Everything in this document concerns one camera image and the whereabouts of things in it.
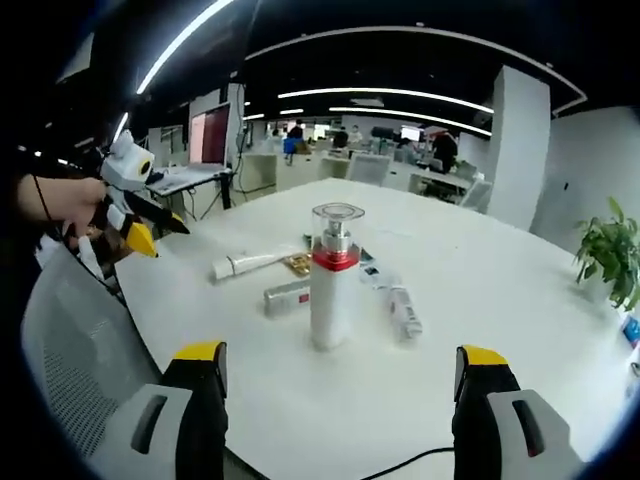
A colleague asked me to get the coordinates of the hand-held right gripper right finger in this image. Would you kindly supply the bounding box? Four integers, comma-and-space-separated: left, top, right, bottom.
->
452, 343, 584, 480

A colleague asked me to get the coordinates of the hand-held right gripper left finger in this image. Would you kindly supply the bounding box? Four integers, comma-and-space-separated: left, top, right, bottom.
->
89, 341, 230, 480

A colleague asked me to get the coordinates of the white skincare tube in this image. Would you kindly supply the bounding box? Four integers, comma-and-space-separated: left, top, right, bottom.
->
209, 251, 282, 285

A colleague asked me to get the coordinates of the gold foil skincare sachet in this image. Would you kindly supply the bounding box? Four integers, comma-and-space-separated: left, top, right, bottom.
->
281, 253, 314, 277

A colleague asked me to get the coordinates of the small clear-capped skincare bottle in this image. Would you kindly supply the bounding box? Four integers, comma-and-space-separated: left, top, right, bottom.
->
386, 283, 425, 342
263, 278, 314, 320

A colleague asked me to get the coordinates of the white red-collar skincare pump bottle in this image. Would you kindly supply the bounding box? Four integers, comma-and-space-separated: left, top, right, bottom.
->
308, 201, 367, 352

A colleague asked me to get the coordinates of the person's left hand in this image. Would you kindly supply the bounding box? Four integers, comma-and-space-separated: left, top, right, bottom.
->
62, 177, 110, 227

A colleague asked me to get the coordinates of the black-legged laptop stand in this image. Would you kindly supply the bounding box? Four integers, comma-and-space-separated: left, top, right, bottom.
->
147, 167, 239, 221

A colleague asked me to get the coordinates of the silver laptop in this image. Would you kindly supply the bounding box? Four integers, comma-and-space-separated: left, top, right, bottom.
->
149, 102, 234, 195

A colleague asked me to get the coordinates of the grey mesh chair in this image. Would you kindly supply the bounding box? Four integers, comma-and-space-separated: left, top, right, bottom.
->
19, 243, 169, 464

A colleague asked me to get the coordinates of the linear ceiling light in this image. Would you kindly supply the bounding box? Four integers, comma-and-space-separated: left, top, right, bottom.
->
277, 87, 496, 115
135, 0, 236, 96

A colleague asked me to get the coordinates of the blue packet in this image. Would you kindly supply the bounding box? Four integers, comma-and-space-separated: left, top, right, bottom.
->
619, 314, 640, 347

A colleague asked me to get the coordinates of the potted green plant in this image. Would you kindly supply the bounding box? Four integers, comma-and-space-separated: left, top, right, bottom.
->
573, 196, 640, 312

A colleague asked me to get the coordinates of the white office chair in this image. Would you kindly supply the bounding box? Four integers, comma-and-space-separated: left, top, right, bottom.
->
459, 177, 494, 211
347, 153, 394, 187

